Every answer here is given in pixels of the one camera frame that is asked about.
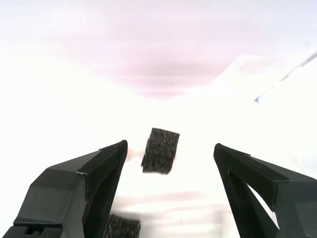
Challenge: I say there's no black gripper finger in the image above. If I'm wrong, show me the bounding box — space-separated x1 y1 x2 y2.
0 140 128 238
213 143 317 238

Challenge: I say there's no black foam cube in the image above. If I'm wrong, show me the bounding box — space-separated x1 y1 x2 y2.
105 214 141 238
141 127 181 176

